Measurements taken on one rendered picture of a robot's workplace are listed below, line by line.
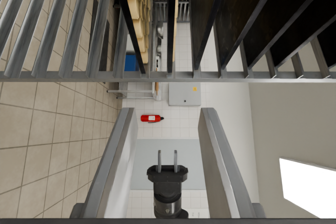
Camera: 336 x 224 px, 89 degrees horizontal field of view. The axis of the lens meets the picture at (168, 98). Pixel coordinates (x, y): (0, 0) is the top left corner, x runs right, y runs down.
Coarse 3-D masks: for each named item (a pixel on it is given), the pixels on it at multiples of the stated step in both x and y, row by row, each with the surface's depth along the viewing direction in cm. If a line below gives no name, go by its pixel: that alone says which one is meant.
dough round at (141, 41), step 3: (144, 36) 50; (138, 39) 48; (141, 39) 48; (144, 39) 50; (138, 42) 48; (141, 42) 48; (144, 42) 50; (141, 45) 48; (144, 45) 50; (141, 48) 49; (144, 48) 50; (141, 51) 50
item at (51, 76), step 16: (0, 80) 61; (16, 80) 61; (32, 80) 61; (48, 80) 61; (64, 80) 61; (80, 80) 61; (96, 80) 61; (112, 80) 61; (128, 80) 61; (144, 80) 61; (160, 80) 61; (176, 80) 61; (192, 80) 61; (208, 80) 61; (224, 80) 61; (240, 80) 61; (256, 80) 61; (272, 80) 61; (288, 80) 61; (304, 80) 61; (320, 80) 61
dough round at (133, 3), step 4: (128, 0) 36; (132, 0) 36; (136, 0) 37; (128, 4) 36; (132, 4) 36; (136, 4) 37; (132, 8) 37; (136, 8) 37; (132, 12) 37; (136, 12) 37; (132, 16) 38; (136, 16) 38
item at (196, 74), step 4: (188, 0) 71; (192, 40) 61; (192, 44) 61; (192, 48) 60; (192, 52) 60; (192, 56) 59; (192, 60) 59; (192, 64) 59; (192, 68) 59; (200, 68) 60; (192, 72) 59; (196, 72) 60; (200, 72) 60; (192, 76) 59; (196, 76) 59; (200, 76) 59
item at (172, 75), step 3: (174, 51) 63; (174, 54) 62; (174, 57) 62; (174, 60) 61; (174, 63) 61; (174, 66) 60; (174, 69) 60; (168, 72) 60; (171, 72) 60; (174, 72) 60; (168, 75) 59; (171, 75) 59; (174, 75) 59; (171, 78) 59; (174, 78) 59
